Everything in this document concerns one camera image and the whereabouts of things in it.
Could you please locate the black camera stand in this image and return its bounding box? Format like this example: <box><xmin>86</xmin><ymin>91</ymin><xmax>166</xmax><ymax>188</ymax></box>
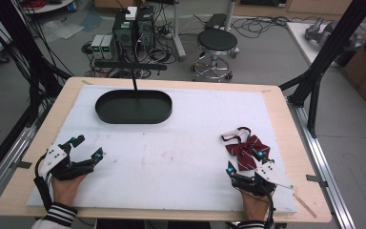
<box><xmin>93</xmin><ymin>59</ymin><xmax>168</xmax><ymax>94</ymax></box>

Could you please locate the white power strip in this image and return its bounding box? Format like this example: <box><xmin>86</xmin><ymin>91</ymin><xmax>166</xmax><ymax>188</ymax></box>
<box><xmin>124</xmin><ymin>6</ymin><xmax>139</xmax><ymax>22</ymax></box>

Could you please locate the black computer tower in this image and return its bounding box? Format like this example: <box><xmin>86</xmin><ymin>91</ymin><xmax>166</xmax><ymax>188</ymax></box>
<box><xmin>112</xmin><ymin>5</ymin><xmax>157</xmax><ymax>55</ymax></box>

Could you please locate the black cable bundle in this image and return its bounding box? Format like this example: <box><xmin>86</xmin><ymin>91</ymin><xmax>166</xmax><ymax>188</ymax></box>
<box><xmin>0</xmin><ymin>0</ymin><xmax>74</xmax><ymax>129</ymax></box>

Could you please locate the red striped bow tie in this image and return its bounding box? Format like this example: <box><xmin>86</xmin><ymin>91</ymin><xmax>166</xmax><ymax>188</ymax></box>
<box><xmin>220</xmin><ymin>126</ymin><xmax>272</xmax><ymax>172</ymax></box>

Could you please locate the black oval tray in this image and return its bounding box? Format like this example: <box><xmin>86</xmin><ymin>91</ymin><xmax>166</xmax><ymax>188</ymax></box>
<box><xmin>94</xmin><ymin>89</ymin><xmax>173</xmax><ymax>125</ymax></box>

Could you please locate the grey table leg post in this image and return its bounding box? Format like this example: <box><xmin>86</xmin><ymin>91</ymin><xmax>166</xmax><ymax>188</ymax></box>
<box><xmin>171</xmin><ymin>0</ymin><xmax>188</xmax><ymax>62</ymax></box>

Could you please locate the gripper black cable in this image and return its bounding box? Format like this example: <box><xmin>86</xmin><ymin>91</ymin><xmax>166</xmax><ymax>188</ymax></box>
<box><xmin>241</xmin><ymin>187</ymin><xmax>276</xmax><ymax>229</ymax></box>
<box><xmin>32</xmin><ymin>152</ymin><xmax>54</xmax><ymax>213</ymax></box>

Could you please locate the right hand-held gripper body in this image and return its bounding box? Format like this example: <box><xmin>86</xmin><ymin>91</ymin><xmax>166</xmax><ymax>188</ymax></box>
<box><xmin>231</xmin><ymin>159</ymin><xmax>295</xmax><ymax>198</ymax></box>

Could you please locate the black flat case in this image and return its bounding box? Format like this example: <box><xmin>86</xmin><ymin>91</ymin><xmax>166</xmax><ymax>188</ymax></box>
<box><xmin>204</xmin><ymin>12</ymin><xmax>228</xmax><ymax>31</ymax></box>

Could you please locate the grey bench power supply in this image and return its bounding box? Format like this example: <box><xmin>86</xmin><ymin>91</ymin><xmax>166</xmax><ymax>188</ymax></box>
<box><xmin>90</xmin><ymin>33</ymin><xmax>105</xmax><ymax>60</ymax></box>
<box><xmin>101</xmin><ymin>33</ymin><xmax>117</xmax><ymax>60</ymax></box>

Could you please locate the grey tape piece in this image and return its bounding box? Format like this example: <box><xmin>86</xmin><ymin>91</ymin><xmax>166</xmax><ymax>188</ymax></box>
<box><xmin>10</xmin><ymin>159</ymin><xmax>33</xmax><ymax>170</ymax></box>
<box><xmin>305</xmin><ymin>174</ymin><xmax>329</xmax><ymax>189</ymax></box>

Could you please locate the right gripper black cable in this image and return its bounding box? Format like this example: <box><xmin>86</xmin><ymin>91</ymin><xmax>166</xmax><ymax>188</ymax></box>
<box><xmin>241</xmin><ymin>187</ymin><xmax>276</xmax><ymax>229</ymax></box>

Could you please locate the white foam mat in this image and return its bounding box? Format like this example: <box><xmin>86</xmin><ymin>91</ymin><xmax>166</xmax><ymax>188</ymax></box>
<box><xmin>27</xmin><ymin>84</ymin><xmax>299</xmax><ymax>215</ymax></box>

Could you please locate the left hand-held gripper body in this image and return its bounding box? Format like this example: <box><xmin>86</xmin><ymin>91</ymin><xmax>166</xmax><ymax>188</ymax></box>
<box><xmin>38</xmin><ymin>142</ymin><xmax>96</xmax><ymax>182</ymax></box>

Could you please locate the person's right hand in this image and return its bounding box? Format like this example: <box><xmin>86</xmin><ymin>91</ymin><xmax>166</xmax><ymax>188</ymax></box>
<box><xmin>240</xmin><ymin>190</ymin><xmax>271</xmax><ymax>222</ymax></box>

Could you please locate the black metal frame strut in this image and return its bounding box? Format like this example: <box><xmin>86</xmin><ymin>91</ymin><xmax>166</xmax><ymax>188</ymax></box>
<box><xmin>278</xmin><ymin>0</ymin><xmax>366</xmax><ymax>139</ymax></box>

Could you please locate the thin wooden stick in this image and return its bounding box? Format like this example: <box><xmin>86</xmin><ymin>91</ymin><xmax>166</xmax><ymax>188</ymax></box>
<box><xmin>293</xmin><ymin>193</ymin><xmax>317</xmax><ymax>219</ymax></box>

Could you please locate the person's left hand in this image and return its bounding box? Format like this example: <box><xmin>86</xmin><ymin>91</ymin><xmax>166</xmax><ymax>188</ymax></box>
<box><xmin>51</xmin><ymin>173</ymin><xmax>89</xmax><ymax>208</ymax></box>

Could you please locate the aluminium rail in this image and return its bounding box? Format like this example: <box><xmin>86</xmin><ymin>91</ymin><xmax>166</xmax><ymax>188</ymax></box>
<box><xmin>286</xmin><ymin>96</ymin><xmax>358</xmax><ymax>229</ymax></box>
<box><xmin>0</xmin><ymin>104</ymin><xmax>51</xmax><ymax>214</ymax></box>

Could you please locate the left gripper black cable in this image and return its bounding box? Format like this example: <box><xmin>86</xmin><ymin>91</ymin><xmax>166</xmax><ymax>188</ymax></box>
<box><xmin>32</xmin><ymin>152</ymin><xmax>54</xmax><ymax>213</ymax></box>

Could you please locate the black round stool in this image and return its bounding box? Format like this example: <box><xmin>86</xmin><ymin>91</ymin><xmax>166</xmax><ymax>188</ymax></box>
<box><xmin>190</xmin><ymin>28</ymin><xmax>241</xmax><ymax>83</ymax></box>

